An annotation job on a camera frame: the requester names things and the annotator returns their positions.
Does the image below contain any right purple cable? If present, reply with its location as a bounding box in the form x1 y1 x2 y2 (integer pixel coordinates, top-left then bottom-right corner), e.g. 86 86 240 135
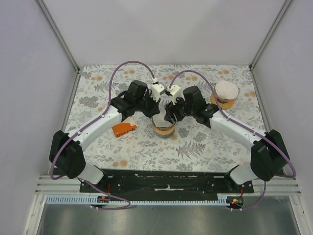
168 70 297 211

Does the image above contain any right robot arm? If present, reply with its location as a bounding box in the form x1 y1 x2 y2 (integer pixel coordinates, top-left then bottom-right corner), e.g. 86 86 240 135
164 85 290 193

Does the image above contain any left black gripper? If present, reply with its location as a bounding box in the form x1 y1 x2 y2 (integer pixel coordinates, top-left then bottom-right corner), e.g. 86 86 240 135
135 92 161 119

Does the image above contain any orange coffee filter box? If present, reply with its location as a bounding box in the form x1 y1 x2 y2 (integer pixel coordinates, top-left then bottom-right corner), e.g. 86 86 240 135
112 117 137 138

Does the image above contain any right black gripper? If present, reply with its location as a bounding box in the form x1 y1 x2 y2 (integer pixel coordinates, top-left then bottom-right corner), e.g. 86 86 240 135
164 94 196 125

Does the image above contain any aluminium frame rail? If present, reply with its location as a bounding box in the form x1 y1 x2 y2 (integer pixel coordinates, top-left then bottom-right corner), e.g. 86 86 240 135
35 175 301 196

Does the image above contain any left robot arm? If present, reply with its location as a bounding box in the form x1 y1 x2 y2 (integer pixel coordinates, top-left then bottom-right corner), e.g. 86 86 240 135
49 80 166 192

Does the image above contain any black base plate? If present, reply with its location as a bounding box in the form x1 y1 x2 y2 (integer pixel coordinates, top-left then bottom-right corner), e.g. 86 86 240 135
79 168 255 201

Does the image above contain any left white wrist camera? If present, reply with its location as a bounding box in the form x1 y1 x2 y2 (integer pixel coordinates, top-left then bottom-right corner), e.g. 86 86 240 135
150 78 166 102

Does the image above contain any wooden ring dripper holder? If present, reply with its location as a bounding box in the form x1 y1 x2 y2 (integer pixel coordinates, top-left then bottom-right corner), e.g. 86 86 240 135
210 94 235 110

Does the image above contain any white paper coffee filter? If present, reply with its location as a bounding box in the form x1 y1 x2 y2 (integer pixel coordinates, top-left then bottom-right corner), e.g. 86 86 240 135
215 80 239 100

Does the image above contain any light blue cable duct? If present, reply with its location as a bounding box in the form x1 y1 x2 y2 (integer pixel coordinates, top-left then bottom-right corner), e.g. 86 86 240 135
45 195 239 206

